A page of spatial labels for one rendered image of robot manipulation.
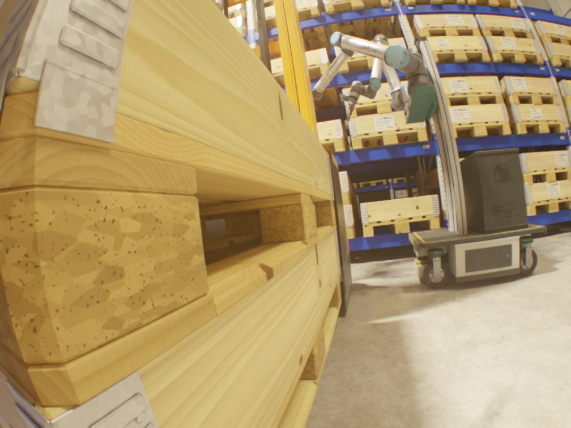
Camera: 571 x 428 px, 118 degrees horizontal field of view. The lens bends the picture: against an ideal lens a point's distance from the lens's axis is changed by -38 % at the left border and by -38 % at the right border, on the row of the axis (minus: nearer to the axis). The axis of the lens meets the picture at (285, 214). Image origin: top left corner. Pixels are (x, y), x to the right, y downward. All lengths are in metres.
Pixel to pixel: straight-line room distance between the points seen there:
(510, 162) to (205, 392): 1.95
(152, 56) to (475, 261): 1.79
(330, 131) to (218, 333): 2.77
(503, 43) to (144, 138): 3.85
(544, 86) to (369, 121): 2.36
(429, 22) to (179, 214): 3.60
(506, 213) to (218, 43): 1.85
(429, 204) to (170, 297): 2.78
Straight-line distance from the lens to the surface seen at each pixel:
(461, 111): 3.17
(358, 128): 2.92
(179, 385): 0.21
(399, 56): 1.82
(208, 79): 0.28
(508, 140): 3.41
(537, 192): 3.48
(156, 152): 0.19
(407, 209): 2.83
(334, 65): 2.42
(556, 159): 3.71
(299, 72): 1.47
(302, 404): 0.62
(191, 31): 0.28
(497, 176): 1.93
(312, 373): 0.69
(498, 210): 1.93
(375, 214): 2.80
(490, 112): 3.31
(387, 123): 2.95
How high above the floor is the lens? 0.57
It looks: 1 degrees up
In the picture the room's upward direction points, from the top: 6 degrees counter-clockwise
